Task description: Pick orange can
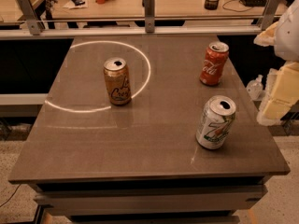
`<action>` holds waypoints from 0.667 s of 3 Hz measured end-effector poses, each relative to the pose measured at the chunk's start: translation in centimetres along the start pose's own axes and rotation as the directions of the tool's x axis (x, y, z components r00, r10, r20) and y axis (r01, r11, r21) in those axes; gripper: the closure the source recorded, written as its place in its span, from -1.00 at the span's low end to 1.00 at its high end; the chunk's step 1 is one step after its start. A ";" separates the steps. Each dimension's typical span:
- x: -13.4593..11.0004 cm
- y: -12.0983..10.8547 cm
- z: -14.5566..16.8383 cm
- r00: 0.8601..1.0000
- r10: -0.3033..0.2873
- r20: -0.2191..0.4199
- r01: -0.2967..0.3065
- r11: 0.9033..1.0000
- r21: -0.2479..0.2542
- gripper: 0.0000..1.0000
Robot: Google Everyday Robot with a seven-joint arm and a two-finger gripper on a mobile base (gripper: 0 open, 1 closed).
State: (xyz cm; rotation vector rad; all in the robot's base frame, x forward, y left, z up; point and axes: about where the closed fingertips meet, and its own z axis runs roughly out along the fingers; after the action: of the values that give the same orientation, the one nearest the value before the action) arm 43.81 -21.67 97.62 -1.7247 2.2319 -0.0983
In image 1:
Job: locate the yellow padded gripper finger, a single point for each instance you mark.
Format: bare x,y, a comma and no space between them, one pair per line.
267,37
281,94

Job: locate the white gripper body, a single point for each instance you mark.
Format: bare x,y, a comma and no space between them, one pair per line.
289,36

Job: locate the orange LaCroix can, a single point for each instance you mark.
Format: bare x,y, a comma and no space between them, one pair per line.
116,75

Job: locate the red Coca-Cola can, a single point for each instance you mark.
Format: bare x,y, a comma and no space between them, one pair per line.
216,56

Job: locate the white green 7up can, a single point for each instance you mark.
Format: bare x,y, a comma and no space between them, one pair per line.
216,121

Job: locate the clear plastic sanitizer bottle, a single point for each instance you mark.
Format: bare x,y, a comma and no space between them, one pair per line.
255,87

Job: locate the black mesh pen cup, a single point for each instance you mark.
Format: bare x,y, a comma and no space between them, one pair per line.
211,4

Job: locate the right metal rail bracket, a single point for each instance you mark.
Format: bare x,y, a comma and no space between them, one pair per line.
268,16

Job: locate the metal rail bracket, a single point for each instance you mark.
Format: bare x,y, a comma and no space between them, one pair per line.
34,24
268,16
149,7

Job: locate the metal horizontal rail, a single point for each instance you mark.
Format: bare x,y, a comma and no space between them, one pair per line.
70,33

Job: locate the middle metal rail bracket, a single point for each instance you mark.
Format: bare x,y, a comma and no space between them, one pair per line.
149,7

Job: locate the left metal rail bracket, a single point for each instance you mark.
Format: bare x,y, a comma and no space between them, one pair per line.
34,24

